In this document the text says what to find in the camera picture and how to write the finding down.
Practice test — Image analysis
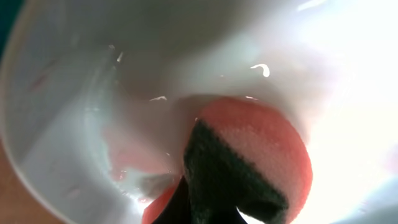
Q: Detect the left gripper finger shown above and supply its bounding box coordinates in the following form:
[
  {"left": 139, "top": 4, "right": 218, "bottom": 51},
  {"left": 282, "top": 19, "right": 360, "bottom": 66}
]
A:
[{"left": 151, "top": 177, "right": 191, "bottom": 224}]

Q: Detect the green and red sponge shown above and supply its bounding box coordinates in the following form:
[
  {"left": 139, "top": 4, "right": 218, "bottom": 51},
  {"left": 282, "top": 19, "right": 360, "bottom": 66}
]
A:
[{"left": 142, "top": 98, "right": 313, "bottom": 224}]

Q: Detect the light blue plate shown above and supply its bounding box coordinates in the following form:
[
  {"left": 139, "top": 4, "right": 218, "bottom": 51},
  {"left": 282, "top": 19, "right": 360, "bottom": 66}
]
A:
[{"left": 1, "top": 1, "right": 397, "bottom": 223}]

